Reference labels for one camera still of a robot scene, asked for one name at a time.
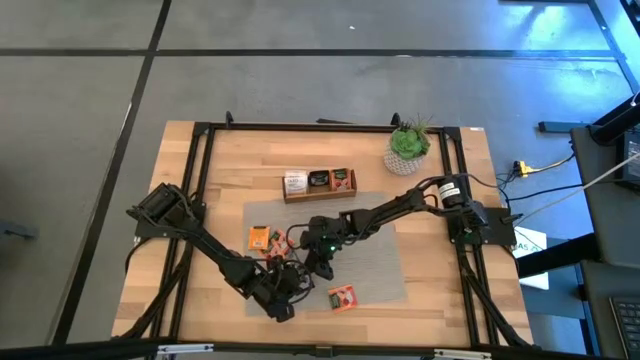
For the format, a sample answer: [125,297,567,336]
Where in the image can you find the white cable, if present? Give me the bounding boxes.
[513,152,640,229]

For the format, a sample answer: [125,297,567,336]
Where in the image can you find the black desk leg bar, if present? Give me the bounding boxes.
[516,233,601,280]

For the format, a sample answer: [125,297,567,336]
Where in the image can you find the black overhead camera beam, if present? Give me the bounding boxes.
[0,337,640,360]

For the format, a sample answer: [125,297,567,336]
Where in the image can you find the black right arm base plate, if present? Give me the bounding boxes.
[446,205,517,247]

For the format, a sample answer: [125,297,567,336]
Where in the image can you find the grey woven placemat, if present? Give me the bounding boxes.
[241,192,409,319]

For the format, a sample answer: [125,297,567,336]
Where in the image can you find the teal metal bar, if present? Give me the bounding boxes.
[537,120,590,134]

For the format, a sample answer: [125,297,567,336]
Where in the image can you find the dark purple tea packet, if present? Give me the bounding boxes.
[307,170,332,195]

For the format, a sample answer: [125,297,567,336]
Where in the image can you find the white paper sign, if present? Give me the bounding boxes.
[511,225,550,292]

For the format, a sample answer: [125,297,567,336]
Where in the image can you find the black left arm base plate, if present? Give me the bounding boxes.
[132,199,206,240]

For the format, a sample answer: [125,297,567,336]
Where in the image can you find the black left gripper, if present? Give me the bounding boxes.
[247,259,316,324]

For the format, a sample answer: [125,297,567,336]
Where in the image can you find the black aluminium table frame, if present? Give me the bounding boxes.
[110,110,535,351]

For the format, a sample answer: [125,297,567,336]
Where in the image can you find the black monitor stand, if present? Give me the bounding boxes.
[588,92,640,147]

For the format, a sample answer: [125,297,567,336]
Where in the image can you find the white orange Tazo tea packet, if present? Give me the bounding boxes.
[283,170,309,196]

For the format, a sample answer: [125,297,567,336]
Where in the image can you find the succulent in white patterned pot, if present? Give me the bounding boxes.
[382,113,435,177]

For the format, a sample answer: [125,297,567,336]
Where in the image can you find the black keyboard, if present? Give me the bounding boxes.
[608,294,640,359]

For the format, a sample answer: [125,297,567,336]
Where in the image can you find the dark grey desk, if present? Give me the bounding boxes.
[569,124,640,269]
[578,259,640,360]

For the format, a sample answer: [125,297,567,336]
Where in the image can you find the orange peach tea packet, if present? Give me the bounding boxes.
[272,228,298,253]
[330,167,354,193]
[247,225,272,252]
[327,284,359,315]
[263,242,292,261]

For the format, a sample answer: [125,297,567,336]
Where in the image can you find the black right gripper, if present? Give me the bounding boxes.
[298,214,354,281]

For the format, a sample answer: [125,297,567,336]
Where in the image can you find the wooden tea organizer box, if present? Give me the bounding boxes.
[281,168,359,205]

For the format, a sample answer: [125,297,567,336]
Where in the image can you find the yellow power cable plug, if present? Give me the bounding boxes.
[513,155,575,178]

